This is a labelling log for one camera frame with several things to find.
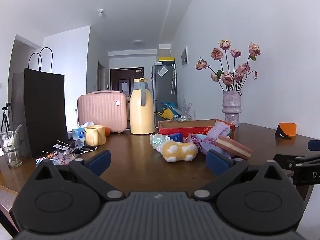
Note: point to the black paper bag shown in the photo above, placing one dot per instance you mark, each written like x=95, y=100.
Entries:
x=42, y=110

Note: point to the yellow watering can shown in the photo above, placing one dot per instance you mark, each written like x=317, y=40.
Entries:
x=167, y=115

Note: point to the grey refrigerator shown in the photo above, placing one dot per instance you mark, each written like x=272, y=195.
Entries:
x=165, y=92

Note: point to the clear plastic pouch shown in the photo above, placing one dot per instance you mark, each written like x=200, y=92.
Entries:
x=162, y=71

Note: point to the orange black scraper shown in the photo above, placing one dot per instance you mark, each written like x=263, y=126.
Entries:
x=288, y=128

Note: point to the pink striped sponge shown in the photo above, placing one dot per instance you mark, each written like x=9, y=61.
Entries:
x=232, y=148

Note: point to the blue crumpled sheet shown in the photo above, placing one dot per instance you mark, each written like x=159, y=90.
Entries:
x=166, y=105

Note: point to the yellow box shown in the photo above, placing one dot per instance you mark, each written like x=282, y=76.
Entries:
x=166, y=60

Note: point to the purple satin scrunchie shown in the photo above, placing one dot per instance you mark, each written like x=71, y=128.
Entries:
x=191, y=138

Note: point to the white paper notice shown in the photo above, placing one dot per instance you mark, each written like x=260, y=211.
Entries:
x=124, y=85

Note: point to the small trolley with bottles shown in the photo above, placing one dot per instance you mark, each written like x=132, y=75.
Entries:
x=182, y=117

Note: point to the blue white small carton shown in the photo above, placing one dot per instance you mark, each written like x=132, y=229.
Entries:
x=176, y=137

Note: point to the round ceiling lamp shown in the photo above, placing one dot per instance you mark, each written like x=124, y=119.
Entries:
x=139, y=42

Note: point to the dried pink rose bouquet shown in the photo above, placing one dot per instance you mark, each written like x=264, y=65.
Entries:
x=228, y=78

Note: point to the orange fruit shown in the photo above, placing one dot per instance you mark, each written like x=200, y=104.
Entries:
x=107, y=131

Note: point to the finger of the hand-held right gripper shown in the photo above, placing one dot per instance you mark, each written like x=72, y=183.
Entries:
x=314, y=145
x=285, y=161

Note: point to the white hanging umbrella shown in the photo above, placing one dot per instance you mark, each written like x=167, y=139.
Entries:
x=173, y=80

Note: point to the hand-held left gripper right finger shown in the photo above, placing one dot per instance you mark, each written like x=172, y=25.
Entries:
x=217, y=162

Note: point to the red cardboard box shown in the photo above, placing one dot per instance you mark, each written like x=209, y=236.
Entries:
x=190, y=131

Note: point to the periwinkle chenille cloth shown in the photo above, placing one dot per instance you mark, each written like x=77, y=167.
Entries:
x=212, y=146

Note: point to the white box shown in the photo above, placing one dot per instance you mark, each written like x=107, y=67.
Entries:
x=165, y=50

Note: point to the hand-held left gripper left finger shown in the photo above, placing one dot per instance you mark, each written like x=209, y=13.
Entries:
x=100, y=160

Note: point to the blue tissue pack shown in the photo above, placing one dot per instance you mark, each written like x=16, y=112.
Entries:
x=78, y=133

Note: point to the yellow thermos jug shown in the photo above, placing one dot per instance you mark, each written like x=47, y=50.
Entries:
x=141, y=116

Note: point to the lilac towel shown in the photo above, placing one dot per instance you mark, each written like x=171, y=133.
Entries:
x=220, y=130

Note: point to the pale purple textured vase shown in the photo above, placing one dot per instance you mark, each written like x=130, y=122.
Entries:
x=232, y=107

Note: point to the pile of wrapped candies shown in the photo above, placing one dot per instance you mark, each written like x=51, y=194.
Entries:
x=58, y=158

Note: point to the pale dried grass stems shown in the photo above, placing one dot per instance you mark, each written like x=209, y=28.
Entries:
x=187, y=107

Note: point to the yellow mug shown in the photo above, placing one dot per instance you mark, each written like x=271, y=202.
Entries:
x=93, y=135

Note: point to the dark brown door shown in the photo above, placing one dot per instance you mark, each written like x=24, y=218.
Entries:
x=116, y=80

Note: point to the pink ribbed suitcase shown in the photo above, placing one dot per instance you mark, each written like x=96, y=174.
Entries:
x=100, y=110

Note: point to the yellow white-spotted plush toy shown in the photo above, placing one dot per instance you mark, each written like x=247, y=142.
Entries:
x=175, y=151

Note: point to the clear glass cup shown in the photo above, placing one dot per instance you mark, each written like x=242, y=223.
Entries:
x=11, y=152

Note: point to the ceiling sprinkler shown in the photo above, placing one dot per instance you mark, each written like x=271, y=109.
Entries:
x=100, y=12

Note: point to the black tripod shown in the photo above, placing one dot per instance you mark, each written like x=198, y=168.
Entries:
x=4, y=122

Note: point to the white wall panel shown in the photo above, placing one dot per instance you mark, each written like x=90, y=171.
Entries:
x=184, y=57

